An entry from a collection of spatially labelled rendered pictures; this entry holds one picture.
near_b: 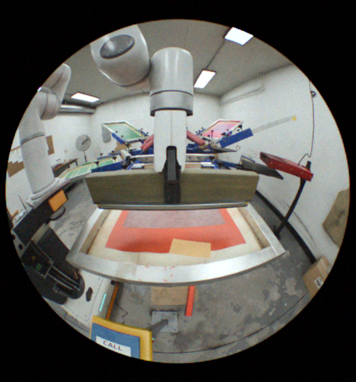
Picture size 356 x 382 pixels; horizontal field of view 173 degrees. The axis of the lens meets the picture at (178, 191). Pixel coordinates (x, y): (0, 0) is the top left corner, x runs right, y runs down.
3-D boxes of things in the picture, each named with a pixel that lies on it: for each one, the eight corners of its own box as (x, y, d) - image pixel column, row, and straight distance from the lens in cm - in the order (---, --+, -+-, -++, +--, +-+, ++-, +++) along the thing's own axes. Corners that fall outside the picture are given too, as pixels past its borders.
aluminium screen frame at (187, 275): (278, 258, 40) (285, 251, 38) (72, 266, 40) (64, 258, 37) (209, 167, 93) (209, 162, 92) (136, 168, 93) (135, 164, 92)
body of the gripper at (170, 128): (154, 113, 27) (155, 160, 27) (143, 102, 17) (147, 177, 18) (188, 112, 27) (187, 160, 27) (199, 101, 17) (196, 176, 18)
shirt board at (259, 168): (271, 173, 165) (273, 167, 164) (281, 186, 130) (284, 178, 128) (179, 155, 172) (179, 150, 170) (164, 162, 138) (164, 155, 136)
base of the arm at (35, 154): (26, 197, 53) (13, 154, 52) (49, 180, 56) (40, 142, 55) (36, 201, 37) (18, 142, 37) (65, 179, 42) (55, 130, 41)
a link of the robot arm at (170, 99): (154, 105, 27) (154, 116, 27) (146, 92, 19) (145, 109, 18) (188, 105, 27) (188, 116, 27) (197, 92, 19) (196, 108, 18)
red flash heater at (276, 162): (296, 170, 183) (298, 162, 182) (312, 184, 147) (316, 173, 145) (258, 159, 159) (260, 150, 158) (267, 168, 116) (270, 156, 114)
